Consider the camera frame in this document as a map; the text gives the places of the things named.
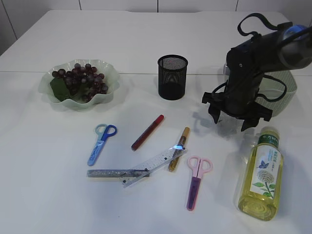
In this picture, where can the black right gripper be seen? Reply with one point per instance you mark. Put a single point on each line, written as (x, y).
(236, 97)

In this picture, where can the clear plastic sheet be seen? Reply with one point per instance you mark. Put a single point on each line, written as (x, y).
(228, 125)

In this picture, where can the yellow tea bottle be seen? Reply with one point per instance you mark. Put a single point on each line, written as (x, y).
(260, 190)

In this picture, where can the purple grape bunch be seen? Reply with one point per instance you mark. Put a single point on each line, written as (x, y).
(80, 84)

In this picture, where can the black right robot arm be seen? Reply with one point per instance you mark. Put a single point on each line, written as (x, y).
(284, 49)

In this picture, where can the gold glitter pen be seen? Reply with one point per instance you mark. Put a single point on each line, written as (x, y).
(179, 149)

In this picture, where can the green woven plastic basket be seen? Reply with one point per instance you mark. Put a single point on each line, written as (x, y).
(273, 89)

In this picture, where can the red marker pen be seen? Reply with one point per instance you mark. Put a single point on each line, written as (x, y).
(147, 132)

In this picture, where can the black mesh pen holder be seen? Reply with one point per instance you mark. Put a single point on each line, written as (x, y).
(172, 71)

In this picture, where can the clear plastic ruler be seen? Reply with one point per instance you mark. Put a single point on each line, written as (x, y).
(153, 164)

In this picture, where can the green wavy plastic plate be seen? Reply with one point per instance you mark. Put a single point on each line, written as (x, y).
(111, 78)

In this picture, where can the pink purple scissors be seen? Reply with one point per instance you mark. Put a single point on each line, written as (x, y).
(199, 167)

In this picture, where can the blue scissors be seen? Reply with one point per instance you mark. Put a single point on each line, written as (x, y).
(103, 132)

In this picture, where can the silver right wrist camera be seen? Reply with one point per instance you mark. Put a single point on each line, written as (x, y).
(226, 70)

